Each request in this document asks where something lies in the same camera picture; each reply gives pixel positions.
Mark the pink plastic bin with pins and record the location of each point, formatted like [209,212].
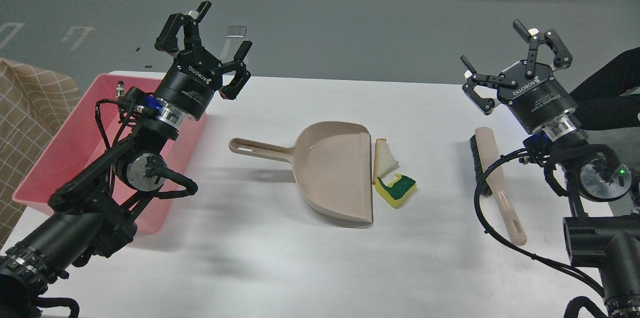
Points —
[78,143]

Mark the person in black clothing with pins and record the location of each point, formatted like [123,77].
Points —
[607,100]

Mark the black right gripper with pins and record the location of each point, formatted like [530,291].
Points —
[535,98]

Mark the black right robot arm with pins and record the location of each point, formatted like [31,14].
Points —
[603,251]

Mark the beige checkered cloth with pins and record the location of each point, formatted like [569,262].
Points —
[34,103]

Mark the triangular bread slice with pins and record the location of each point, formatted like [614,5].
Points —
[384,161]

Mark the beige plastic dustpan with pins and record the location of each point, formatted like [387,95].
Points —
[331,164]

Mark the yellow green sponge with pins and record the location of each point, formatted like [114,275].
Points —
[397,191]

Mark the beige hand brush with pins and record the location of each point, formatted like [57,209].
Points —
[484,151]

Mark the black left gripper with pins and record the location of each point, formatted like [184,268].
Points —
[191,81]

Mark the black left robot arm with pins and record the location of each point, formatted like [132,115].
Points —
[94,213]

